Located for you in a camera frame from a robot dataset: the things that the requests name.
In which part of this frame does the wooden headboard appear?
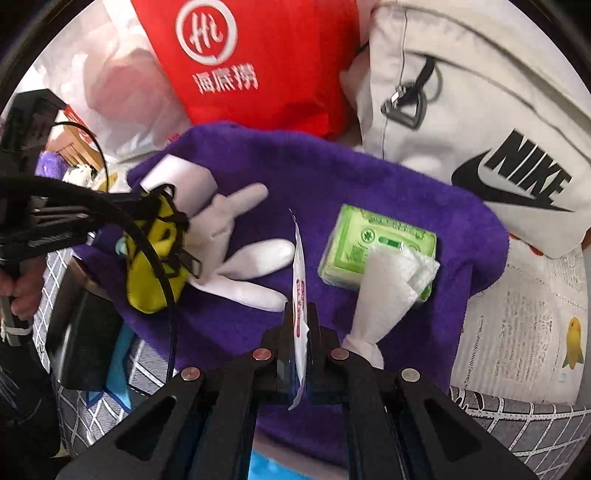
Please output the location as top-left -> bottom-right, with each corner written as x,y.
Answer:
45,124 -> 108,168

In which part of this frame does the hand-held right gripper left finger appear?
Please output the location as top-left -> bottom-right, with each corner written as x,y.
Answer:
55,302 -> 297,480

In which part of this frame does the beige waist bag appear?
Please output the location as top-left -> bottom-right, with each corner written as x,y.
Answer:
341,0 -> 591,260

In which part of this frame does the floral cloth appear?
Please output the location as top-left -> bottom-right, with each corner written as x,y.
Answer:
64,163 -> 94,186

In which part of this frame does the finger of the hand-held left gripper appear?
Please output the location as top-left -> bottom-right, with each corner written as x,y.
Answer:
87,191 -> 161,219

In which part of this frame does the green pocket tissue pack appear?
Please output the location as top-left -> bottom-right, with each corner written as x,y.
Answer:
317,203 -> 439,304

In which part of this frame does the purple towel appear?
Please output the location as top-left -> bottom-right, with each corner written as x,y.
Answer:
73,121 -> 512,468

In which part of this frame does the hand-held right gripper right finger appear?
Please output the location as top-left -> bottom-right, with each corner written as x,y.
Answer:
307,301 -> 539,480

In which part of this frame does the person's left hand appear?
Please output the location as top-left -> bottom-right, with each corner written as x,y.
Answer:
0,262 -> 48,325

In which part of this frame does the white plastic shopping bag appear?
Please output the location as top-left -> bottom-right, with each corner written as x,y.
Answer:
25,0 -> 195,163

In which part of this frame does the white sachet with orange print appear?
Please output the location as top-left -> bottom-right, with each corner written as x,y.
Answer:
286,208 -> 312,411

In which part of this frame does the white sponge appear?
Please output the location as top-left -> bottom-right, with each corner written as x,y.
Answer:
137,154 -> 219,200

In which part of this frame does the white glove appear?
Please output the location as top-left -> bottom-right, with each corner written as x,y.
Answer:
184,183 -> 297,315

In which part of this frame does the purple plush toy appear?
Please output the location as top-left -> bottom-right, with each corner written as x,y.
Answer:
36,149 -> 66,179

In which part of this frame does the yellow black pouch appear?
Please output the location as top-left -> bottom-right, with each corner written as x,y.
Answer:
124,184 -> 200,315

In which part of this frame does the red paper shopping bag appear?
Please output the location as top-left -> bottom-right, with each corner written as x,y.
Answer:
128,0 -> 362,142

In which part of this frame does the white tissue paper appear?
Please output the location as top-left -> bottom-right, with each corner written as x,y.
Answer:
341,244 -> 441,371

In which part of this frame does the dark green tin box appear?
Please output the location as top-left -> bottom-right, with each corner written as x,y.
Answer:
45,276 -> 131,394

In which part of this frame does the grey checked tablecloth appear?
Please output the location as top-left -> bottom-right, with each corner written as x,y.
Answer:
31,242 -> 591,460

